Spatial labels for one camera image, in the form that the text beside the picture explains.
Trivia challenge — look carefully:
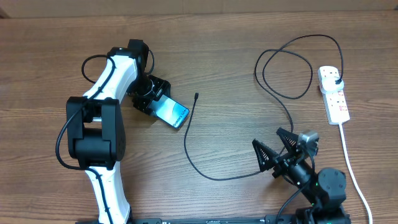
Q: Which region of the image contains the white power strip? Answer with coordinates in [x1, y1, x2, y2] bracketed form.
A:
[318, 66, 350, 125]

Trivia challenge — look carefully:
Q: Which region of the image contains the white charger plug adapter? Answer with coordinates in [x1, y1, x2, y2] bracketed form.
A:
[320, 77, 345, 94]

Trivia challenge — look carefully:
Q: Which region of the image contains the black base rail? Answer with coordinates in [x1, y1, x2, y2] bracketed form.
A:
[75, 213, 299, 224]

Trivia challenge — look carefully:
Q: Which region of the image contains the white power strip cord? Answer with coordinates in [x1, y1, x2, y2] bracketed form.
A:
[338, 123, 373, 224]

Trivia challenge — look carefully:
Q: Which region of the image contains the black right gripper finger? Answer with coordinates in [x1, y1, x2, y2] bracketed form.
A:
[276, 128, 299, 154]
[252, 139, 279, 172]

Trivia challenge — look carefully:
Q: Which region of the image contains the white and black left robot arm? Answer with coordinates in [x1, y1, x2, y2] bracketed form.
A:
[61, 39, 170, 223]

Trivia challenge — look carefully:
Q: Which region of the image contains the black smartphone with blue screen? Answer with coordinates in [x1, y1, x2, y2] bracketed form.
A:
[149, 95, 190, 129]

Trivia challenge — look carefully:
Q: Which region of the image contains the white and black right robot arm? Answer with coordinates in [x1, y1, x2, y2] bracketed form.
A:
[252, 128, 351, 224]

